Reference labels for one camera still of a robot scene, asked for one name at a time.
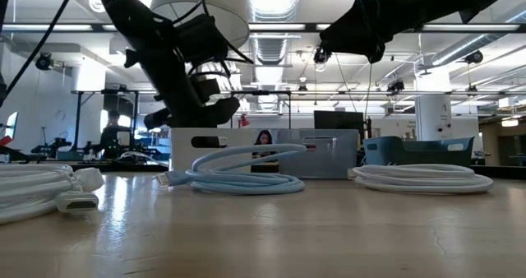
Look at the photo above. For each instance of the black overhead light bar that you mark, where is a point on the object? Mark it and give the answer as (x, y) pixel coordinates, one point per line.
(279, 27)

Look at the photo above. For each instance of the black background workstation frame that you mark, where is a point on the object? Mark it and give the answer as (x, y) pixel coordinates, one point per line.
(263, 92)

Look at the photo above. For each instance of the teal plastic storage bin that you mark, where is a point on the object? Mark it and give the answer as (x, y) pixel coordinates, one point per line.
(411, 152)

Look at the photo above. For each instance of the person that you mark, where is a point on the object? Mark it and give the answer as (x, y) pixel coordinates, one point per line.
(263, 138)
(111, 138)

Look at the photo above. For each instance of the white shade metal table lamp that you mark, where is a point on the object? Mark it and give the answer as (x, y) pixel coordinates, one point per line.
(222, 6)

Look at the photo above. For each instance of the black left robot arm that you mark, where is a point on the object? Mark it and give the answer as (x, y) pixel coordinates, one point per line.
(123, 6)

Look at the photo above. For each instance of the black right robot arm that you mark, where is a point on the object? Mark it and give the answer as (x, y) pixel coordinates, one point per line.
(444, 2)

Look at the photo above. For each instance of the background black robot arm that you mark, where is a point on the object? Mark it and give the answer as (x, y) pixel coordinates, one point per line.
(53, 146)

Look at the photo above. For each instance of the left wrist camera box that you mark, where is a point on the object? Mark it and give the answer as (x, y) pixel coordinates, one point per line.
(201, 39)

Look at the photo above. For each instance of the silver ceiling air duct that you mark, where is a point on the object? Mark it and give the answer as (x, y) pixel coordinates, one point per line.
(273, 47)

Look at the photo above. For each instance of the white round column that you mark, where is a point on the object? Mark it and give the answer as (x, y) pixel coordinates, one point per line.
(433, 113)

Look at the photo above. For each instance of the small red lamp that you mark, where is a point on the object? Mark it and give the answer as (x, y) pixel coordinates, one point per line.
(244, 121)

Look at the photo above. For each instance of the black computer monitor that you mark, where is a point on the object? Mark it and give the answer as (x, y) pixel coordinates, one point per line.
(339, 121)

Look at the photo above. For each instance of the white plastic storage bin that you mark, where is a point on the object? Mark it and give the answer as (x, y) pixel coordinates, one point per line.
(181, 150)

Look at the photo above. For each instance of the black ceiling spotlight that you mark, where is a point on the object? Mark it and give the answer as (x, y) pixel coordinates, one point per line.
(474, 57)
(44, 61)
(320, 56)
(396, 86)

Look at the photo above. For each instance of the clear smoky plastic storage bin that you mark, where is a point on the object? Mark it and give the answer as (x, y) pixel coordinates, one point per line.
(328, 158)

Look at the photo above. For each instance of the red and black object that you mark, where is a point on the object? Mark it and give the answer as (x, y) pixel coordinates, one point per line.
(5, 141)

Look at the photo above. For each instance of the black aluminium table frame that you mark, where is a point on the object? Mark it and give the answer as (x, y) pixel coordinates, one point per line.
(135, 168)

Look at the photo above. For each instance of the slanted silver air duct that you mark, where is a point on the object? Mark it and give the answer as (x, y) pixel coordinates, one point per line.
(460, 49)

